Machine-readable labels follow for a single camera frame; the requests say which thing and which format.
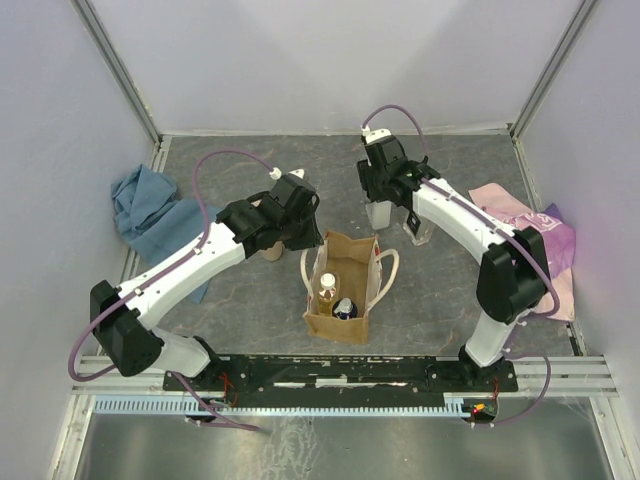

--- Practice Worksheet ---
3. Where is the white bottle grey cap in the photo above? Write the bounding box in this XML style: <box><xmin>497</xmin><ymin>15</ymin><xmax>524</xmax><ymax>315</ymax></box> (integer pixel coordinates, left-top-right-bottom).
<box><xmin>365</xmin><ymin>201</ymin><xmax>392</xmax><ymax>231</ymax></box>

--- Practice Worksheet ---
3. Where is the beige pump lotion bottle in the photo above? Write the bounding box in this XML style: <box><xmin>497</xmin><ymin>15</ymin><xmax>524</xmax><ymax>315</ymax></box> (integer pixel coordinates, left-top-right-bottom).
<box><xmin>249</xmin><ymin>194</ymin><xmax>286</xmax><ymax>262</ymax></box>

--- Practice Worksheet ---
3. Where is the clear square bottle black cap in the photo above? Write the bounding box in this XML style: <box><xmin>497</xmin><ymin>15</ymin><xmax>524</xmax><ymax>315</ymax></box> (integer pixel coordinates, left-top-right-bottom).
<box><xmin>403</xmin><ymin>211</ymin><xmax>436</xmax><ymax>246</ymax></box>

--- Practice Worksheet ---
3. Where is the amber liquid bottle white cap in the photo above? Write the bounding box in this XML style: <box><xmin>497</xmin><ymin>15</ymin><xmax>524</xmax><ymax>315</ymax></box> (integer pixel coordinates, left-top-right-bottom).
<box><xmin>316</xmin><ymin>272</ymin><xmax>340</xmax><ymax>317</ymax></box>

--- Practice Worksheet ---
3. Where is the blue cloth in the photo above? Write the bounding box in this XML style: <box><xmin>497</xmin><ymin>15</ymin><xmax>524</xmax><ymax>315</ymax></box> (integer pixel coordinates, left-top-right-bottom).
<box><xmin>109</xmin><ymin>162</ymin><xmax>226</xmax><ymax>304</ymax></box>

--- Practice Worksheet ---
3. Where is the pink cloth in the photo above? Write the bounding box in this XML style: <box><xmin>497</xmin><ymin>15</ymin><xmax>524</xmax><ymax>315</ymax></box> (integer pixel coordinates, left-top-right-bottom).
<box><xmin>467</xmin><ymin>182</ymin><xmax>579</xmax><ymax>321</ymax></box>

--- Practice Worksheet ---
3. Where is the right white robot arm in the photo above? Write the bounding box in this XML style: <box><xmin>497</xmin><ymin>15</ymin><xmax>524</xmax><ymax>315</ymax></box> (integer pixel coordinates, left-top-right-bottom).
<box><xmin>357</xmin><ymin>128</ymin><xmax>552</xmax><ymax>391</ymax></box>

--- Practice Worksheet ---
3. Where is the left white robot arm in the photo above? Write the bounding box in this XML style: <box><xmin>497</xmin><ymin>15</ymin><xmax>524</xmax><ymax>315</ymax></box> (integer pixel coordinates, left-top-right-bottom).
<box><xmin>91</xmin><ymin>169</ymin><xmax>323</xmax><ymax>390</ymax></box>

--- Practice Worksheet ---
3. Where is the burlap watermelon canvas bag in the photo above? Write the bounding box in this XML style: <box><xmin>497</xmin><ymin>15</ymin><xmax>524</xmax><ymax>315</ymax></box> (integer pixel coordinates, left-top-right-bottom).
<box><xmin>300</xmin><ymin>231</ymin><xmax>400</xmax><ymax>344</ymax></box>

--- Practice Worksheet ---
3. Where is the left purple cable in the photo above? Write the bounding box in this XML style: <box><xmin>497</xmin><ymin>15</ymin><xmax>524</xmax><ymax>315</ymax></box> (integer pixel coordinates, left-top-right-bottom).
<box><xmin>67</xmin><ymin>149</ymin><xmax>281</xmax><ymax>432</ymax></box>

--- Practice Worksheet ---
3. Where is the right aluminium corner post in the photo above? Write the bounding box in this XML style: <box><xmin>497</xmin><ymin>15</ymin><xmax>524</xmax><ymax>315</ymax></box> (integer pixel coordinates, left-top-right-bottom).
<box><xmin>509</xmin><ymin>0</ymin><xmax>599</xmax><ymax>141</ymax></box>

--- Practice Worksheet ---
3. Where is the aluminium corner post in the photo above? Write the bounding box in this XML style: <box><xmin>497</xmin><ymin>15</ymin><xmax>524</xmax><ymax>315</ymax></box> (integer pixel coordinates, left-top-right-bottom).
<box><xmin>509</xmin><ymin>0</ymin><xmax>599</xmax><ymax>141</ymax></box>
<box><xmin>71</xmin><ymin>0</ymin><xmax>162</xmax><ymax>144</ymax></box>

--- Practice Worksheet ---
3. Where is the light blue cable duct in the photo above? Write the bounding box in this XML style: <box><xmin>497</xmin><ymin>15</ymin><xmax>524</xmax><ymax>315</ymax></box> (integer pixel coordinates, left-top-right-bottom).
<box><xmin>93</xmin><ymin>394</ymin><xmax>476</xmax><ymax>417</ymax></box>

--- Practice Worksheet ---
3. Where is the aluminium frame rail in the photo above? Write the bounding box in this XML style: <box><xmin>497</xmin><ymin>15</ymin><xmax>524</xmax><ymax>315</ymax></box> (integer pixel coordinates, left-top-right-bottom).
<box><xmin>69</xmin><ymin>353</ymin><xmax>621</xmax><ymax>397</ymax></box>

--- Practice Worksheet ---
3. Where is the left aluminium corner post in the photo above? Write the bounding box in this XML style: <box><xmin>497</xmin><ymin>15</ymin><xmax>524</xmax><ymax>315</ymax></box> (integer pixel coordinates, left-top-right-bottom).
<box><xmin>71</xmin><ymin>0</ymin><xmax>162</xmax><ymax>144</ymax></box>

